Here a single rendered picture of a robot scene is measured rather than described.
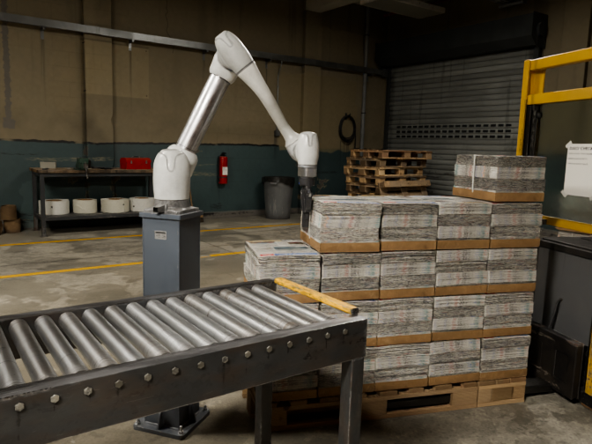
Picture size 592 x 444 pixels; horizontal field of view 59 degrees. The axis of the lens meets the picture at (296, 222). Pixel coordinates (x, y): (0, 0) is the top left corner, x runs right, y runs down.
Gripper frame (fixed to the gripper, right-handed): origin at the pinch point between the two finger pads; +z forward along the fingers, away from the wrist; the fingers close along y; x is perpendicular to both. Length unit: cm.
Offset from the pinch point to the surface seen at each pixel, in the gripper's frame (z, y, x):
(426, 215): -4, -18, -54
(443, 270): 22, -18, -65
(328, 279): 24.9, -18.5, -6.3
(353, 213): -5.4, -18.9, -16.9
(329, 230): 2.2, -18.8, -6.0
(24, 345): 17, -102, 102
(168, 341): 17, -104, 67
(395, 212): -5.7, -18.1, -37.8
